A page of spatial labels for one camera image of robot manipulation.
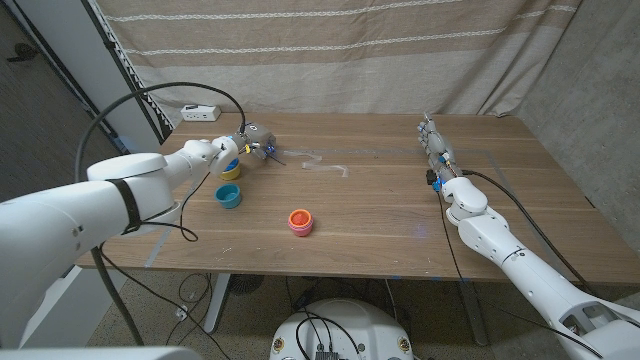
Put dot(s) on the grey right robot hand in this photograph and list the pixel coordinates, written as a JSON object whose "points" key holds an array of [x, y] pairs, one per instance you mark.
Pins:
{"points": [[439, 147]]}

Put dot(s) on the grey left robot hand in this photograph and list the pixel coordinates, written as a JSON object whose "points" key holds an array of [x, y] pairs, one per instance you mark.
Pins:
{"points": [[257, 137]]}

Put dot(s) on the white domed robot base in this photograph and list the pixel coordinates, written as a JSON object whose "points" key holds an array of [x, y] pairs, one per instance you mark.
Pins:
{"points": [[360, 325]]}

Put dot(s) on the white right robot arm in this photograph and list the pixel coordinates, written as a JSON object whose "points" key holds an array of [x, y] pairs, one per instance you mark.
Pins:
{"points": [[530, 270]]}

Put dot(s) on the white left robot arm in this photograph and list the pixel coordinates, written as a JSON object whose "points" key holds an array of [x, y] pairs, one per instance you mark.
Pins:
{"points": [[60, 225]]}

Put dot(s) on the clear tape strip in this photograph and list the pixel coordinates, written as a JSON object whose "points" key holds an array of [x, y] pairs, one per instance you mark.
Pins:
{"points": [[325, 167]]}

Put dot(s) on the yellow plastic cup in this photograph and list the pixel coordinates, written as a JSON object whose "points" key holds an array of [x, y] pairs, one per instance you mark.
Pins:
{"points": [[231, 175]]}

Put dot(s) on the white power strip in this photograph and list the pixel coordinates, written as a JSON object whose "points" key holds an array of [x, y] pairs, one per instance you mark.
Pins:
{"points": [[200, 112]]}

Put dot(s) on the teal plastic cup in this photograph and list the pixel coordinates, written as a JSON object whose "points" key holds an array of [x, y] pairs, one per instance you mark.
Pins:
{"points": [[228, 200]]}

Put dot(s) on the orange plastic cup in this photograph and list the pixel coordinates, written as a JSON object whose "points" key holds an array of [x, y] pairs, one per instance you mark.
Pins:
{"points": [[300, 218]]}

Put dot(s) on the beige striped curtain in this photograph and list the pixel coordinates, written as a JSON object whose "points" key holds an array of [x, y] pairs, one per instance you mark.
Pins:
{"points": [[325, 65]]}

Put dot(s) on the pink plastic cup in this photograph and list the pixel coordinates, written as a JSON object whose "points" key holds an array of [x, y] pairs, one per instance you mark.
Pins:
{"points": [[301, 232]]}

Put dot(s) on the black round floor object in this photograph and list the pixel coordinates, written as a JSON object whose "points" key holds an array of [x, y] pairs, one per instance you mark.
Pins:
{"points": [[245, 283]]}

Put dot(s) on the grey table leg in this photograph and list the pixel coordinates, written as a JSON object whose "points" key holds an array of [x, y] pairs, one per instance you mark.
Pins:
{"points": [[472, 315]]}

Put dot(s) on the white table leg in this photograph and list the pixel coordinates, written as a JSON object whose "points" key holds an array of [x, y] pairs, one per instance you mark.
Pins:
{"points": [[216, 305]]}

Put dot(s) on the black curtain stand pole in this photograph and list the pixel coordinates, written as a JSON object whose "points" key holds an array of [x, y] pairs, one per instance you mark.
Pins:
{"points": [[109, 44]]}

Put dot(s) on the white floor plug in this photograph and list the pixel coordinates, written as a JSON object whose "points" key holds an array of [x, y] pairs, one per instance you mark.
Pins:
{"points": [[182, 312]]}

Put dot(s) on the dark textured door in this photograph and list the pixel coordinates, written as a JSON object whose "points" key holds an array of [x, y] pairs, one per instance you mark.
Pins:
{"points": [[40, 100]]}

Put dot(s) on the white platform box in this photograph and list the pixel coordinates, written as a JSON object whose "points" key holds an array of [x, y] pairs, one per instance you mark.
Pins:
{"points": [[80, 310]]}

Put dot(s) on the white robot torso edge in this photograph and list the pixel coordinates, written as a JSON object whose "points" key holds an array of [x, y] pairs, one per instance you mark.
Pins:
{"points": [[100, 353]]}

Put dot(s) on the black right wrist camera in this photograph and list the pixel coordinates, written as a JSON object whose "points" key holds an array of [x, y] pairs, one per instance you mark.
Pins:
{"points": [[431, 177]]}

